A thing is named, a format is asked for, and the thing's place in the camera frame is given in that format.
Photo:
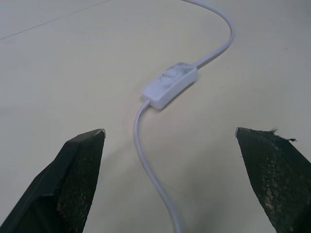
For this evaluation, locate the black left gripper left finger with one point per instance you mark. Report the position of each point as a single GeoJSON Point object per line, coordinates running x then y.
{"type": "Point", "coordinates": [63, 184]}

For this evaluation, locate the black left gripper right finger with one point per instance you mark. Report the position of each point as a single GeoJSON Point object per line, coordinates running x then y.
{"type": "Point", "coordinates": [274, 179]}

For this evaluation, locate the white inline cord switch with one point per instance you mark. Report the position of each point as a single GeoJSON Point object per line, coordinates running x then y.
{"type": "Point", "coordinates": [170, 85]}

